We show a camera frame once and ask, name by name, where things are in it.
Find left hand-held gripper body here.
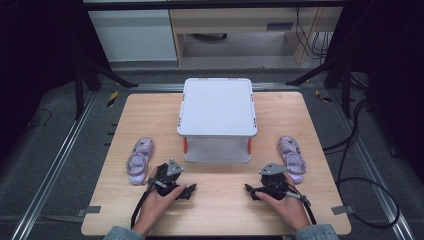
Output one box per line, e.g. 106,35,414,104
146,158,188,200

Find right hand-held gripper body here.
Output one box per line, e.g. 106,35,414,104
258,161,292,201

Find purple child sandal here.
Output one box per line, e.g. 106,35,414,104
125,136,156,187
277,134,307,185

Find white translucent shoe storage box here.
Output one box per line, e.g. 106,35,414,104
176,77,259,165

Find person's left hand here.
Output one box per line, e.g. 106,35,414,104
132,165,186,235

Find person's right hand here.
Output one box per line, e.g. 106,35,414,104
255,172,312,232

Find yellow black tape strip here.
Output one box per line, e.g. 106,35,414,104
314,88,333,104
106,90,120,108

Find black tripod stand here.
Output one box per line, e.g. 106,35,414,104
285,54,368,120
71,54,140,122

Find white cabinet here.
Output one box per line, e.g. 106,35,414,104
87,9,178,63

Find left hand-held gripper black cable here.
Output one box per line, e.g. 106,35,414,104
130,179,168,230

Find hand-held gripper black cable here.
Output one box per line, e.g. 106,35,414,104
130,179,168,230
285,186,318,226

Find right hand-held gripper black cable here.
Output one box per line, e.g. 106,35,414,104
285,186,318,226

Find grey table bracket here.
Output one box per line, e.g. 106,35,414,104
76,205,102,218
331,204,356,216

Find aluminium cross rail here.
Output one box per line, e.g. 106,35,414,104
132,82,303,93

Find aluminium floor rail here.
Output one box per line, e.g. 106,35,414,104
327,89,417,240
11,90,98,240

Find thick black floor cable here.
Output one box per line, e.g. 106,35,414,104
322,98,401,231

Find thin black floor cable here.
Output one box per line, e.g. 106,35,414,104
25,107,53,132

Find hanging black cables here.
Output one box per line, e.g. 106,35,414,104
295,7,335,62

